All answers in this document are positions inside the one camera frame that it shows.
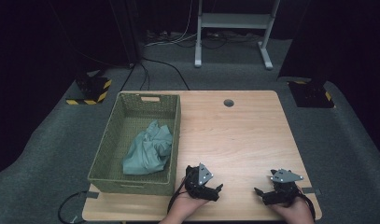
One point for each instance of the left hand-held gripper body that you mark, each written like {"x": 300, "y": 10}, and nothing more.
{"x": 198, "y": 180}

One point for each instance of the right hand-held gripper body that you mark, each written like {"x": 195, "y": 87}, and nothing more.
{"x": 284, "y": 186}

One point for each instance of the teal cloth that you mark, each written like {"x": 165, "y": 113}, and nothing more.
{"x": 147, "y": 152}

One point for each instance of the green woven basket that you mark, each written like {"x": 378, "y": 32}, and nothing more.
{"x": 113, "y": 149}

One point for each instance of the person's right hand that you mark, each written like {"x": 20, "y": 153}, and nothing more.
{"x": 295, "y": 210}

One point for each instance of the person's left hand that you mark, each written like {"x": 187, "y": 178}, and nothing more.
{"x": 186, "y": 203}

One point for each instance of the grey tape strip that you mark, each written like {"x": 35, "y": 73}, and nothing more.
{"x": 91, "y": 195}
{"x": 311, "y": 191}

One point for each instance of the black yellow striped stand base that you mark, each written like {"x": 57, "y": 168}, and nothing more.
{"x": 312, "y": 95}
{"x": 92, "y": 90}

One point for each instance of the white metal stand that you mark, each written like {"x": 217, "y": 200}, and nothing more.
{"x": 234, "y": 21}

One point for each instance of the black stand pole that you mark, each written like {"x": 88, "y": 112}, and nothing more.
{"x": 127, "y": 31}

